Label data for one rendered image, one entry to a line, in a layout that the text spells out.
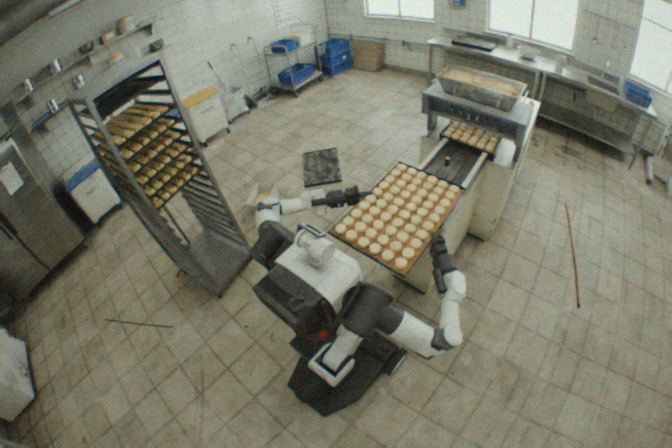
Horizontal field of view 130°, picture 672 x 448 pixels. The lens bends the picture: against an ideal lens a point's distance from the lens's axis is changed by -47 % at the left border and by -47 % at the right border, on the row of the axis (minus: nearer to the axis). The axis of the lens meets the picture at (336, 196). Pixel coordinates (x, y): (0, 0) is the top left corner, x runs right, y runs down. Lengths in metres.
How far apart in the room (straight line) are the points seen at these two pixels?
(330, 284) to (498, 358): 1.58
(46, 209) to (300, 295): 3.41
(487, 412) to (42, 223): 4.48
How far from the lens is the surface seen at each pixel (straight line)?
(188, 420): 2.39
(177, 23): 4.77
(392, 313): 0.87
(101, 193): 4.17
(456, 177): 1.85
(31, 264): 4.26
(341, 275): 0.90
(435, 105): 2.13
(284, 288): 0.92
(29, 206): 3.90
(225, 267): 2.51
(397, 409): 2.02
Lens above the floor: 2.01
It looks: 43 degrees down
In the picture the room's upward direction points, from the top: 10 degrees counter-clockwise
